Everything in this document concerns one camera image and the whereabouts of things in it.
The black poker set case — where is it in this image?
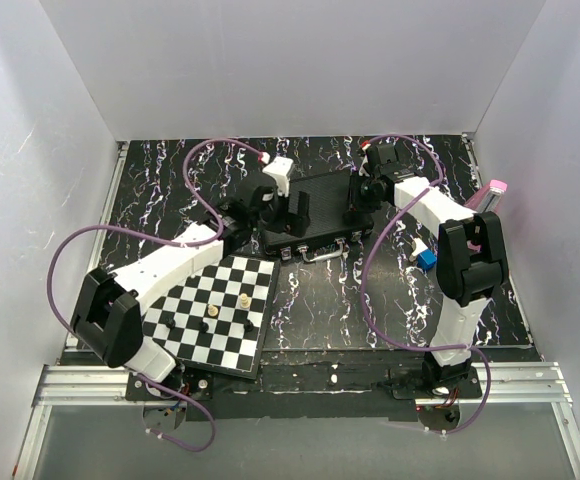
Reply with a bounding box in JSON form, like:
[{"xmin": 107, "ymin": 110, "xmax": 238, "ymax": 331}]
[{"xmin": 261, "ymin": 170, "xmax": 374, "ymax": 263}]

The black white chess board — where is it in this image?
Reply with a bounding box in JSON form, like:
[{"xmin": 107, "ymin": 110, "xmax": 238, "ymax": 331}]
[{"xmin": 142, "ymin": 255, "xmax": 280, "ymax": 379}]

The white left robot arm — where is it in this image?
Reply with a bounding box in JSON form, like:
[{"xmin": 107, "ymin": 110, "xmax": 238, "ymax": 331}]
[{"xmin": 70, "ymin": 185, "xmax": 310, "ymax": 400}]

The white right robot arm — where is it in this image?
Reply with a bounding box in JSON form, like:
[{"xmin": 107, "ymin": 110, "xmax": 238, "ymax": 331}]
[{"xmin": 344, "ymin": 137, "xmax": 509, "ymax": 398}]

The white and blue block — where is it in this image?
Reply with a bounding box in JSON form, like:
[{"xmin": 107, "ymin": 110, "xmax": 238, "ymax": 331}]
[{"xmin": 409, "ymin": 238, "xmax": 437, "ymax": 272}]

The white chess pawn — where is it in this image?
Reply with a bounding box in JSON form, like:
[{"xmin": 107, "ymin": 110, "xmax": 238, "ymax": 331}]
[{"xmin": 208, "ymin": 305, "xmax": 219, "ymax": 318}]

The pink metronome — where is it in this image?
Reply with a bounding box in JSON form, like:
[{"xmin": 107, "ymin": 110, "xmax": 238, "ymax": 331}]
[{"xmin": 465, "ymin": 180, "xmax": 508, "ymax": 213}]

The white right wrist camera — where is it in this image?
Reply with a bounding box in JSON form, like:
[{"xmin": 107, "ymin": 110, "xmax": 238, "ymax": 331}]
[{"xmin": 359, "ymin": 145, "xmax": 376, "ymax": 177}]

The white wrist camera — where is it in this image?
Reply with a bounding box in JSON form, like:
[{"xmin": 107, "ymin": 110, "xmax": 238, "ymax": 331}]
[
  {"xmin": 359, "ymin": 145, "xmax": 376, "ymax": 177},
  {"xmin": 262, "ymin": 156, "xmax": 294, "ymax": 197}
]

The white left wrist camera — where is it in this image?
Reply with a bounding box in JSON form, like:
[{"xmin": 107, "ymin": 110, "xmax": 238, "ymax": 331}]
[{"xmin": 262, "ymin": 156, "xmax": 294, "ymax": 197}]

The aluminium rail frame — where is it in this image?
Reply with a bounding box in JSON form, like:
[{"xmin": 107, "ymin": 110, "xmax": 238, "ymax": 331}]
[{"xmin": 12, "ymin": 134, "xmax": 580, "ymax": 480}]

